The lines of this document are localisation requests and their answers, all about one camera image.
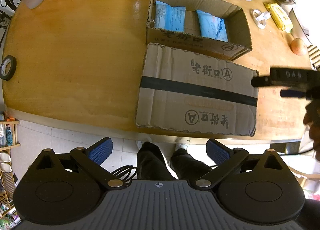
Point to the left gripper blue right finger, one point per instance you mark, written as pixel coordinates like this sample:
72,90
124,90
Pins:
218,152

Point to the red yellow apple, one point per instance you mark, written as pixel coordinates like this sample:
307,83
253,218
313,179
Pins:
298,47

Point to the blue wet wipes pack barcode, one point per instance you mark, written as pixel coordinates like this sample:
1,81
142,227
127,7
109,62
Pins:
169,18

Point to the right white shoe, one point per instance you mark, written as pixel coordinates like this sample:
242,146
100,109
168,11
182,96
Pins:
181,146

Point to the open cardboard box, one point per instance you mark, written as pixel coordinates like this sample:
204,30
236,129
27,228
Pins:
238,32

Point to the wooden shoe rack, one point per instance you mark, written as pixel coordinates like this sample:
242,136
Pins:
9,217

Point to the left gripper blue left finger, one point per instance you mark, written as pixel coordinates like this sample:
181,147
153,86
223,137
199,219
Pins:
100,151

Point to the blue wet wipes pack wave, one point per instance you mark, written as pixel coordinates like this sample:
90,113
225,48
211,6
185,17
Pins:
212,27

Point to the person right hand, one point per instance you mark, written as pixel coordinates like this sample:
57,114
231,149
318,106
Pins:
311,119

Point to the white elastic band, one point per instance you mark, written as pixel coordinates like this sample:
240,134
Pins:
260,18

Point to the yellow wet wipes pack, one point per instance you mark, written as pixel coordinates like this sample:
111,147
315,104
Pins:
280,17

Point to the black tape roll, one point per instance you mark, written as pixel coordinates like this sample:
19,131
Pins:
8,68

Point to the white shoe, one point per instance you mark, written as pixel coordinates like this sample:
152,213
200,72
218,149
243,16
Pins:
139,144
181,146

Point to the wooden chair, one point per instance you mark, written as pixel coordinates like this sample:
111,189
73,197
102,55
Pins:
314,55

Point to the left white shoe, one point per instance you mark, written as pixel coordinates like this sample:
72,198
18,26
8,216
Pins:
139,144

